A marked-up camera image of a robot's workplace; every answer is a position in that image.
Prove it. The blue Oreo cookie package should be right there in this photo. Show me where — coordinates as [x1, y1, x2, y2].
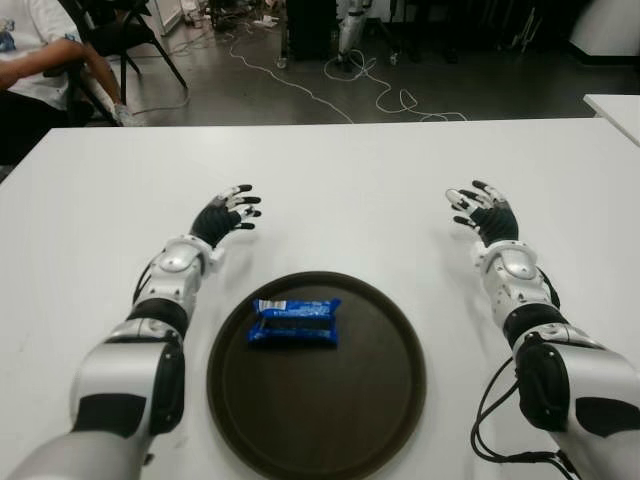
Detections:
[246, 297, 342, 349]

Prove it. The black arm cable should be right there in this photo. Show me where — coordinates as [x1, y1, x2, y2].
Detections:
[132, 257, 162, 307]
[472, 272, 584, 480]

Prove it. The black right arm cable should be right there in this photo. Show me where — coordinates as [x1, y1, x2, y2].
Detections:
[472, 272, 584, 480]

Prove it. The black cabinet on casters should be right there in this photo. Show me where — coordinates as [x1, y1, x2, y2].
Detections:
[278, 0, 341, 70]

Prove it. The black wheeled stand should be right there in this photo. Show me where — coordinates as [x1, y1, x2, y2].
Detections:
[369, 0, 461, 65]

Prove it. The seated person in white shirt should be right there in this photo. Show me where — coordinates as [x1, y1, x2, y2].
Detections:
[0, 0, 96, 166]

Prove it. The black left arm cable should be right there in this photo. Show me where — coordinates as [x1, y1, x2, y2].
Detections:
[132, 257, 162, 307]

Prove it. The metal folding stand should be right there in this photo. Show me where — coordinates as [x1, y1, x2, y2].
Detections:
[508, 4, 544, 52]

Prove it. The coiled white floor cable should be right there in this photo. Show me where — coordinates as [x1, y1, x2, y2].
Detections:
[323, 48, 469, 123]

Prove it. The white panel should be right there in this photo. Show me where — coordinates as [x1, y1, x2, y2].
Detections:
[152, 0, 185, 37]

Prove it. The black chair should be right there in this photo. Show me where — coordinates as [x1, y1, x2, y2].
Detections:
[55, 0, 189, 121]

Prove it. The round dark brown tray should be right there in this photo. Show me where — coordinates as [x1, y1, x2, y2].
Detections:
[207, 270, 429, 480]

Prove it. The long white floor cable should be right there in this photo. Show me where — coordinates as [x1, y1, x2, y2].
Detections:
[227, 30, 354, 124]

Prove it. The white side table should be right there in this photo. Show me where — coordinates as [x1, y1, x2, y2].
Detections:
[583, 93, 640, 149]

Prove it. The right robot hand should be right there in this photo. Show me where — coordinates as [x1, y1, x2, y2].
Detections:
[444, 179, 521, 247]

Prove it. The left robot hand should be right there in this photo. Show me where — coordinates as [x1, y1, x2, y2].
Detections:
[188, 183, 263, 249]

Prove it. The person with bare leg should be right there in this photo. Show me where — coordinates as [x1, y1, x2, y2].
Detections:
[79, 42, 136, 129]

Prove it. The grey floor cable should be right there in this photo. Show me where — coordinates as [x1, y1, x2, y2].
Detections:
[133, 89, 192, 121]

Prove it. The silver robot leg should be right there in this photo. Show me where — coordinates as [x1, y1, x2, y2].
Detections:
[337, 0, 372, 64]

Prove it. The white cabinet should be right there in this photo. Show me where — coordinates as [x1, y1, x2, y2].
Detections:
[567, 0, 640, 65]

